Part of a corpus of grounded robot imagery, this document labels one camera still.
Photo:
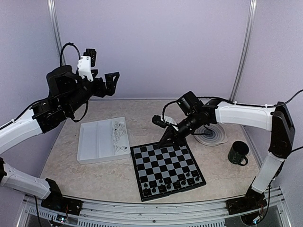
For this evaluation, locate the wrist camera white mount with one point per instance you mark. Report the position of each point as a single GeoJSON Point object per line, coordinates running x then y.
{"type": "Point", "coordinates": [164, 122]}
{"type": "Point", "coordinates": [85, 63]}

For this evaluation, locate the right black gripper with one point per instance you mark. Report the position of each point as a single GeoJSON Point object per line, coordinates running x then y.
{"type": "Point", "coordinates": [176, 139]}

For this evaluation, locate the aluminium front frame rail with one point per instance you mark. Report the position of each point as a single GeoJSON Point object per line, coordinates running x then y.
{"type": "Point", "coordinates": [213, 213]}

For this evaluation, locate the black king piece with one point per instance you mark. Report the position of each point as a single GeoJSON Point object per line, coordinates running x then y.
{"type": "Point", "coordinates": [176, 184]}

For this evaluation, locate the grey spiral collapsible bowl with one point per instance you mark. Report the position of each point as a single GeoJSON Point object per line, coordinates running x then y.
{"type": "Point", "coordinates": [211, 136]}

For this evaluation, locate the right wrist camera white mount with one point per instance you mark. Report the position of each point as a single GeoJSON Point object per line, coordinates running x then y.
{"type": "Point", "coordinates": [164, 122]}

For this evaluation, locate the white plastic tray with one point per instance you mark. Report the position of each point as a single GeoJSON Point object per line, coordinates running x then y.
{"type": "Point", "coordinates": [96, 142]}

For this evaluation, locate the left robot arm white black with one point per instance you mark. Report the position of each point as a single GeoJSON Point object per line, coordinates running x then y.
{"type": "Point", "coordinates": [68, 91]}

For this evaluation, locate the right aluminium corner post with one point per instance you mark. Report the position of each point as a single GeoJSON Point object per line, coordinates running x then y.
{"type": "Point", "coordinates": [245, 49]}

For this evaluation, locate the black pawn edge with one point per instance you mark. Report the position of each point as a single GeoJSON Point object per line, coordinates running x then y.
{"type": "Point", "coordinates": [194, 173]}

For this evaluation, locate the left aluminium corner post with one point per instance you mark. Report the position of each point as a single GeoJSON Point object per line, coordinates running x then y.
{"type": "Point", "coordinates": [55, 25]}

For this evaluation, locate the pile of white chess pieces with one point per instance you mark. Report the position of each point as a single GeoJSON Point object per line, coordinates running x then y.
{"type": "Point", "coordinates": [120, 138]}

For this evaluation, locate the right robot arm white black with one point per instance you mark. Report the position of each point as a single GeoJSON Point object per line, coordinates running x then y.
{"type": "Point", "coordinates": [273, 118]}

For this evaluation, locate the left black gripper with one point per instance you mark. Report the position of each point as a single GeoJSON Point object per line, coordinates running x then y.
{"type": "Point", "coordinates": [111, 86]}

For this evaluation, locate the aluminium corner post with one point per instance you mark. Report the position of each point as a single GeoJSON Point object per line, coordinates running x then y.
{"type": "Point", "coordinates": [245, 49]}
{"type": "Point", "coordinates": [55, 25]}

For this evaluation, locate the black white chessboard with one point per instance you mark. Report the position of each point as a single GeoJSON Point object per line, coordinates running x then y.
{"type": "Point", "coordinates": [152, 164]}

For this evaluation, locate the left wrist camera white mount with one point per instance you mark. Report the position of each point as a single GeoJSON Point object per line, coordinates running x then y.
{"type": "Point", "coordinates": [85, 63]}

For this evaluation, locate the dark green mug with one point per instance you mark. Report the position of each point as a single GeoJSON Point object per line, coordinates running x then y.
{"type": "Point", "coordinates": [238, 152]}

